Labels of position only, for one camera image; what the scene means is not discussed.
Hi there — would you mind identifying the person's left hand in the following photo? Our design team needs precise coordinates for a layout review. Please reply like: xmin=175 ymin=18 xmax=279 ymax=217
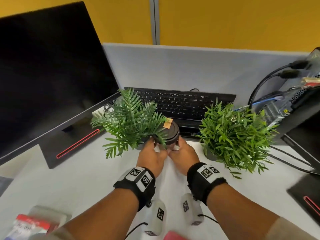
xmin=136 ymin=137 xmax=168 ymax=178

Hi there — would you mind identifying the person's right hand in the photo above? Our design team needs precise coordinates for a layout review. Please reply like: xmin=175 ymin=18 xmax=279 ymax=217
xmin=168 ymin=137 xmax=200 ymax=176

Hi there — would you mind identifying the coffee cup with black lid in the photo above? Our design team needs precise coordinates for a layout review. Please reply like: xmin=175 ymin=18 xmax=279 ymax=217
xmin=152 ymin=118 xmax=180 ymax=151

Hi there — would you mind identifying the fern potted plant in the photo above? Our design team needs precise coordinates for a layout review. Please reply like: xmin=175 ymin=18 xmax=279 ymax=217
xmin=90 ymin=88 xmax=168 ymax=159

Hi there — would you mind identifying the bushy small-leaf potted plant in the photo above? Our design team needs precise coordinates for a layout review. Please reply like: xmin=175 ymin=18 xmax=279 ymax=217
xmin=196 ymin=98 xmax=279 ymax=180

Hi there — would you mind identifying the pink cloth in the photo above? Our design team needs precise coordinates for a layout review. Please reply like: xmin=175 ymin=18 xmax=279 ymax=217
xmin=163 ymin=231 xmax=188 ymax=240

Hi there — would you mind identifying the clear pen case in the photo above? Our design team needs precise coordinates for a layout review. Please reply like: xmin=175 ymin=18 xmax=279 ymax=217
xmin=27 ymin=205 xmax=73 ymax=228

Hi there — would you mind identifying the red white clip box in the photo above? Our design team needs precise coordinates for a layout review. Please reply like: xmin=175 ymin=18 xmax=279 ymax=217
xmin=5 ymin=214 xmax=52 ymax=240

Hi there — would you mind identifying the person's right forearm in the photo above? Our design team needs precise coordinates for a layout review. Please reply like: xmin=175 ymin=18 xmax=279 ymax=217
xmin=206 ymin=183 xmax=280 ymax=240

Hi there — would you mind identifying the person's left forearm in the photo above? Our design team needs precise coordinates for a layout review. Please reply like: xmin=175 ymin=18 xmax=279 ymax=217
xmin=62 ymin=188 xmax=140 ymax=240

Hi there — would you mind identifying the black left wrist band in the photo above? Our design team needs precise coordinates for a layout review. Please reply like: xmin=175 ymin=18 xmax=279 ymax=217
xmin=113 ymin=166 xmax=156 ymax=212

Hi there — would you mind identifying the black wrist band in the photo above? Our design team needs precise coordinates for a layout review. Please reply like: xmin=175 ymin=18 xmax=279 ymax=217
xmin=113 ymin=166 xmax=156 ymax=212
xmin=187 ymin=162 xmax=228 ymax=206

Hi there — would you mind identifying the black right wrist band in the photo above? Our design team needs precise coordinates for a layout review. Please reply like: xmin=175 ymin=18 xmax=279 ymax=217
xmin=187 ymin=162 xmax=228 ymax=206

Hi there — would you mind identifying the black keyboard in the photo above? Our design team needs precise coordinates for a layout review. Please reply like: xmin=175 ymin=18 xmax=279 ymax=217
xmin=124 ymin=87 xmax=237 ymax=122

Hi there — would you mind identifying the white table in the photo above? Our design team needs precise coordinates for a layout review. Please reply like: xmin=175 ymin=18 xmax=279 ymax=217
xmin=0 ymin=105 xmax=320 ymax=240

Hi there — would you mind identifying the black monitor stand base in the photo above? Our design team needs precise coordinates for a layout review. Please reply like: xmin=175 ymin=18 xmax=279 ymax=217
xmin=39 ymin=121 xmax=107 ymax=170
xmin=286 ymin=173 xmax=320 ymax=227

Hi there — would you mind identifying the grey desk partition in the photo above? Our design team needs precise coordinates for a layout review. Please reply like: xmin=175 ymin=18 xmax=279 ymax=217
xmin=102 ymin=43 xmax=312 ymax=110

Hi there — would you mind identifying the black monitor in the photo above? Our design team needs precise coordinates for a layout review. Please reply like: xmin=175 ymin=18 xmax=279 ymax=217
xmin=281 ymin=117 xmax=320 ymax=170
xmin=0 ymin=1 xmax=122 ymax=166

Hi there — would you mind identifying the black desktop computer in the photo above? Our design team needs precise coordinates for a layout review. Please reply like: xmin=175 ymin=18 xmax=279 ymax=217
xmin=260 ymin=47 xmax=320 ymax=138

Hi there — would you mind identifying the beige right sleeve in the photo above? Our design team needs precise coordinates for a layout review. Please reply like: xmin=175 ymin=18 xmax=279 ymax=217
xmin=265 ymin=217 xmax=318 ymax=240

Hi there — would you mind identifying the beige partition panel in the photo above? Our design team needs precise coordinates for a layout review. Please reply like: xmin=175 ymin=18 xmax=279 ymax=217
xmin=0 ymin=143 xmax=43 ymax=178

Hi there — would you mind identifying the red gold adapter plug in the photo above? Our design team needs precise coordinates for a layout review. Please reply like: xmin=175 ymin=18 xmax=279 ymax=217
xmin=301 ymin=77 xmax=320 ymax=87

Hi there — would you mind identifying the black desk cable tray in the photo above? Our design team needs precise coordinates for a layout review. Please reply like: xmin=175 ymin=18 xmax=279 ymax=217
xmin=177 ymin=119 xmax=208 ymax=140

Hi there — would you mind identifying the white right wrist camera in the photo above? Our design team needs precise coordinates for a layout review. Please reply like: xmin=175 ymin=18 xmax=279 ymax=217
xmin=181 ymin=193 xmax=204 ymax=226

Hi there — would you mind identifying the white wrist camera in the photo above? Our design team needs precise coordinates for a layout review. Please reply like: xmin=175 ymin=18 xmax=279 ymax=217
xmin=144 ymin=199 xmax=167 ymax=237
xmin=181 ymin=193 xmax=204 ymax=226

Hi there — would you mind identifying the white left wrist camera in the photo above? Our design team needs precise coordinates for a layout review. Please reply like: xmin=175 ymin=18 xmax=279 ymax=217
xmin=144 ymin=199 xmax=167 ymax=237

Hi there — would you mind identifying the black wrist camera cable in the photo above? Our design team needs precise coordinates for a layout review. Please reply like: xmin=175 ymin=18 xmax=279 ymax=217
xmin=125 ymin=222 xmax=148 ymax=239
xmin=197 ymin=214 xmax=218 ymax=224

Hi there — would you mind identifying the blue cable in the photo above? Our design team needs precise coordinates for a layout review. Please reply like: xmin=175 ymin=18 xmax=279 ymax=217
xmin=234 ymin=96 xmax=284 ymax=112

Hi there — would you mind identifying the black monitor cable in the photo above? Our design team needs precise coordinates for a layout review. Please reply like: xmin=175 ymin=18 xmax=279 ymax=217
xmin=265 ymin=145 xmax=320 ymax=176

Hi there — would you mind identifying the black computer cable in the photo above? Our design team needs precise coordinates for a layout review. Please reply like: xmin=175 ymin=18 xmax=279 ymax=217
xmin=247 ymin=60 xmax=310 ymax=110
xmin=250 ymin=69 xmax=300 ymax=110

